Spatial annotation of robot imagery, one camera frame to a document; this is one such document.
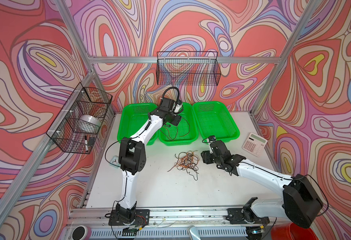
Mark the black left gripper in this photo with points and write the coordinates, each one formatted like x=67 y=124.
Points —
x=178 y=118

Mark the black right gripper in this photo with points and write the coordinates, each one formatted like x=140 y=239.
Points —
x=206 y=157

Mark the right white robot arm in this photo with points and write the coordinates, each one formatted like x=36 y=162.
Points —
x=298 y=201

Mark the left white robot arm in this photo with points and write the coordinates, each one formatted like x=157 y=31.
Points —
x=132 y=153

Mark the middle green plastic basket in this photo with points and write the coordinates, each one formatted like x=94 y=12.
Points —
x=184 y=134

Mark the green plastic basket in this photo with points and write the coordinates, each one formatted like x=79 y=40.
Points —
x=132 y=119
x=184 y=134
x=214 y=119

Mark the left green plastic basket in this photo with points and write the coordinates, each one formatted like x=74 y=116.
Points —
x=132 y=119

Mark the right green plastic basket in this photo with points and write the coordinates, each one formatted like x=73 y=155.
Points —
x=214 y=119

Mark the white pink calculator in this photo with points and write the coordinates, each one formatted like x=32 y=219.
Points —
x=254 y=144

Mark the small green alarm clock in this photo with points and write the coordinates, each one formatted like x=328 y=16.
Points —
x=114 y=162

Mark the red bucket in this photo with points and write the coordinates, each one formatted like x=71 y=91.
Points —
x=291 y=232

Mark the grey round speaker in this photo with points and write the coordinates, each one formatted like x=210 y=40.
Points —
x=80 y=233

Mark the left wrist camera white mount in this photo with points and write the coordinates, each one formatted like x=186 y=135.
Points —
x=178 y=107

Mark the black wire basket back wall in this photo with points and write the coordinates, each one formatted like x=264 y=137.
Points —
x=187 y=68

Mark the black wire basket wall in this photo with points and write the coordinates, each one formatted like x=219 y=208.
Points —
x=86 y=112
x=187 y=68

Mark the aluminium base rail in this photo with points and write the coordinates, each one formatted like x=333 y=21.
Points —
x=188 y=223

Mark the black wire basket left wall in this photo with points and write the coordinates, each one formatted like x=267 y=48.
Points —
x=86 y=112

